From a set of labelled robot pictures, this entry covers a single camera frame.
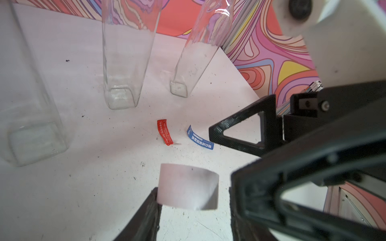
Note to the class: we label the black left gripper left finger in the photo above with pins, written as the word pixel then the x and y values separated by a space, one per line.
pixel 144 225

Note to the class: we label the clear square bottle with cork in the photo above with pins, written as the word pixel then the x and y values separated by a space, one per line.
pixel 210 30

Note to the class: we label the blue white bottle label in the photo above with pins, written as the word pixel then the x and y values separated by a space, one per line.
pixel 198 140

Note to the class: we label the red label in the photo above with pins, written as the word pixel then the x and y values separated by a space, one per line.
pixel 164 132
pixel 188 187

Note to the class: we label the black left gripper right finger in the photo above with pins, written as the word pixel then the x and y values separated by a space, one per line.
pixel 245 231

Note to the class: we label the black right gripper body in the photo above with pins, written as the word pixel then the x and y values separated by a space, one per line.
pixel 328 105

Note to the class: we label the clear glass bottle black cap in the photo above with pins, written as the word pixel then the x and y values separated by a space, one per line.
pixel 31 127

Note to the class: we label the clear glass bottle cork stopper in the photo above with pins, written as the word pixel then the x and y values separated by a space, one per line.
pixel 129 29

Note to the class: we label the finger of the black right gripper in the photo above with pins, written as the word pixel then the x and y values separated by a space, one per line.
pixel 333 154
pixel 253 130

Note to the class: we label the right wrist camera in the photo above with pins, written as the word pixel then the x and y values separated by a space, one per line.
pixel 345 39

